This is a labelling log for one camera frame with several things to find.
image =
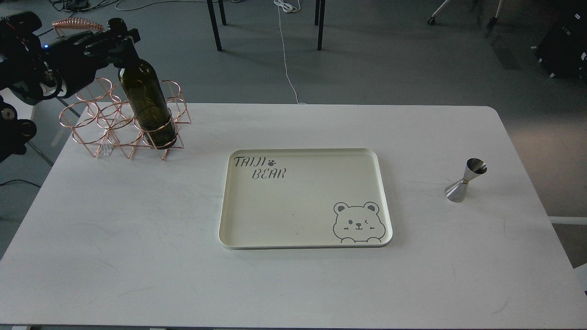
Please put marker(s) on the office chair wheeled base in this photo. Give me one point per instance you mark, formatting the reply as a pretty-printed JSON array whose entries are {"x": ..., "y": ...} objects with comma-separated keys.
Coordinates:
[{"x": 489, "y": 9}]

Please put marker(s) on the copper wire bottle rack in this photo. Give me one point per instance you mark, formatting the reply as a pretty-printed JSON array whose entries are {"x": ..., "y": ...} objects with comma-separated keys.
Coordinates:
[{"x": 110, "y": 123}]

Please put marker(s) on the dark green wine bottle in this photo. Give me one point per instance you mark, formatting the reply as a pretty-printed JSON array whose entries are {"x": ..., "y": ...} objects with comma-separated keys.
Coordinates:
[{"x": 141, "y": 86}]

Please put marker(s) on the steel double jigger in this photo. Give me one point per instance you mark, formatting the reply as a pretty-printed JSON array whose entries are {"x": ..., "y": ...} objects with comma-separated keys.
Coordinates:
[{"x": 457, "y": 191}]

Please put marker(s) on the black equipment case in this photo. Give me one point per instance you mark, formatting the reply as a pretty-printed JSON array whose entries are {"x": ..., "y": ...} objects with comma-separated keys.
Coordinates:
[{"x": 562, "y": 52}]

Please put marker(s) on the cream bear serving tray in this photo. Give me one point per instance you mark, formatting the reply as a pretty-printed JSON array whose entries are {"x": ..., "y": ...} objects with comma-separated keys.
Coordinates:
[{"x": 304, "y": 198}]

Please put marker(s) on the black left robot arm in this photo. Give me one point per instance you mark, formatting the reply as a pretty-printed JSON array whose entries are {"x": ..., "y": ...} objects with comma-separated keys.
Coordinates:
[{"x": 34, "y": 71}]

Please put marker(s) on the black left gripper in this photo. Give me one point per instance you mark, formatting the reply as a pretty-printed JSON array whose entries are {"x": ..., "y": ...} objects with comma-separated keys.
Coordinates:
[{"x": 74, "y": 60}]

